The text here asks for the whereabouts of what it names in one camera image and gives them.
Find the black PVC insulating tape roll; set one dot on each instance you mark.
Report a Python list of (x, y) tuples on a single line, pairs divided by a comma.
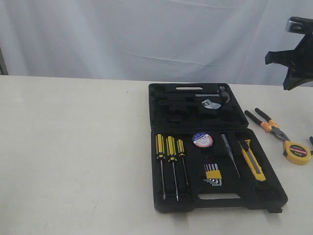
[(202, 140)]

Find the black plastic tool case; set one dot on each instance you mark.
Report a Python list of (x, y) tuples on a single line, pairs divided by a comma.
[(182, 122)]

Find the claw hammer black handle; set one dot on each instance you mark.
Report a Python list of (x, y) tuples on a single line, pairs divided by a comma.
[(222, 94)]

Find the yellow tape measure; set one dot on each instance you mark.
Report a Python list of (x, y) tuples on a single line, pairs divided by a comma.
[(296, 153)]

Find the large yellow black screwdriver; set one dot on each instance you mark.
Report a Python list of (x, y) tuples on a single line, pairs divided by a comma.
[(160, 155)]

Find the adjustable wrench black handle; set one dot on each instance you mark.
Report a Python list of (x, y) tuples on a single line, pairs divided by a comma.
[(208, 104)]

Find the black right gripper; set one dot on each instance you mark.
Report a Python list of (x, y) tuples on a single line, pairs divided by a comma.
[(302, 61)]

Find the middle yellow black screwdriver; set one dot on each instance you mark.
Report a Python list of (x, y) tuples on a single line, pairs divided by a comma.
[(171, 153)]

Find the white fabric backdrop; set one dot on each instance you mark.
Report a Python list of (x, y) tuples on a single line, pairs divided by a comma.
[(153, 40)]

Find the small yellow black screwdriver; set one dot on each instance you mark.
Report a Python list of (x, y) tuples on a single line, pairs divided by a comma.
[(181, 153)]

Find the hex key set yellow holder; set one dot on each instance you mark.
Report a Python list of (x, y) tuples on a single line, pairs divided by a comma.
[(213, 175)]

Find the clear voltage tester pen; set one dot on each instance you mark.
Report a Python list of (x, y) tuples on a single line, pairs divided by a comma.
[(229, 152)]

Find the black orange combination pliers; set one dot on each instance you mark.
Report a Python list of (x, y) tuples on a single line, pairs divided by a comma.
[(268, 125)]

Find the yellow utility knife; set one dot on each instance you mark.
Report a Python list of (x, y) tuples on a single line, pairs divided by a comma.
[(251, 160)]

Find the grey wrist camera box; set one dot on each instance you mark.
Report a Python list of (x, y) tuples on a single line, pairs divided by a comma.
[(299, 25)]

